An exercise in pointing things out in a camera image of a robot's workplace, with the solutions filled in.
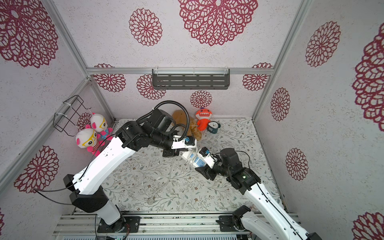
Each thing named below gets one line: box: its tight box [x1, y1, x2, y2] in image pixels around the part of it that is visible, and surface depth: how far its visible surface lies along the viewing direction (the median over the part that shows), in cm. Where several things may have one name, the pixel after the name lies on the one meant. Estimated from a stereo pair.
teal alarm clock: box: [206, 121, 221, 134], surface depth 112 cm
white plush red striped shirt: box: [75, 124, 100, 153], surface depth 87 cm
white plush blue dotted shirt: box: [90, 112, 113, 141], surface depth 96 cm
